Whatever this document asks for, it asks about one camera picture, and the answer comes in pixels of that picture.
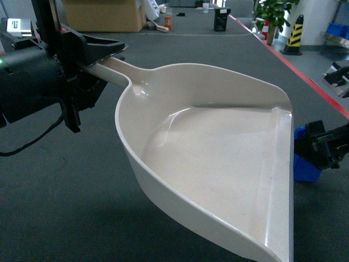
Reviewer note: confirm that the large cardboard box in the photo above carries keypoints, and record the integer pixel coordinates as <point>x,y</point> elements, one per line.
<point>105,16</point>

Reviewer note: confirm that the red white traffic cone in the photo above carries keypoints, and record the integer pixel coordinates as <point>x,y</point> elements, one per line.
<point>265,29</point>

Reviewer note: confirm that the stainless steel shelf rack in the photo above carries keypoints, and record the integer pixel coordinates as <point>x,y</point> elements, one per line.
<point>334,43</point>

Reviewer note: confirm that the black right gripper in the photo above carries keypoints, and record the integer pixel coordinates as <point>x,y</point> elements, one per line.
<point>324,149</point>

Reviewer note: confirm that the white paper cup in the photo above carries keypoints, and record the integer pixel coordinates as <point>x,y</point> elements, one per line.
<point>205,7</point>

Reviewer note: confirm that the blue storage bin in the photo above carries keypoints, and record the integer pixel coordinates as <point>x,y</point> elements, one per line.
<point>338,30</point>

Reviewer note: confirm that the beige plastic dustpan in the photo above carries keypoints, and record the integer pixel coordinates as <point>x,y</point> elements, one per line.
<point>213,149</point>

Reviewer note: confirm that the grey office chair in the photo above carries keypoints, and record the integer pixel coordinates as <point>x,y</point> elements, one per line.
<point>243,11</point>

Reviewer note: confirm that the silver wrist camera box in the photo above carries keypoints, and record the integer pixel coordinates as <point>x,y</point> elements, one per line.
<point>19,27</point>

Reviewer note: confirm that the yellow black traffic bollard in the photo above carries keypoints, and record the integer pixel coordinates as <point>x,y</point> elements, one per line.
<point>293,44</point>

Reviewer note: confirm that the green potted plant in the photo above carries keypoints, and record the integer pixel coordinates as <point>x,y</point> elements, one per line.
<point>273,11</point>

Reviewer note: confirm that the wooden handled brush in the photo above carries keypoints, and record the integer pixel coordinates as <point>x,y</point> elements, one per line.
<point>152,25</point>

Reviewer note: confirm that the orange drink bottle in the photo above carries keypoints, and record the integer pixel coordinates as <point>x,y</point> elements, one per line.
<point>168,22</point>

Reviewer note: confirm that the black box on table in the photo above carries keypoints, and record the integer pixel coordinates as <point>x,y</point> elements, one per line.
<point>220,19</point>

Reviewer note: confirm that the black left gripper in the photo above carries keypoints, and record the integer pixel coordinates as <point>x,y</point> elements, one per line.
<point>36,74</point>

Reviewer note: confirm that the blue plastic block part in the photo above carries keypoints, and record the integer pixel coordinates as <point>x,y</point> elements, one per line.
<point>304,169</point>

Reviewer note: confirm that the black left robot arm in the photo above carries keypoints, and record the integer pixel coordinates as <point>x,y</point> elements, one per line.
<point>50,20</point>

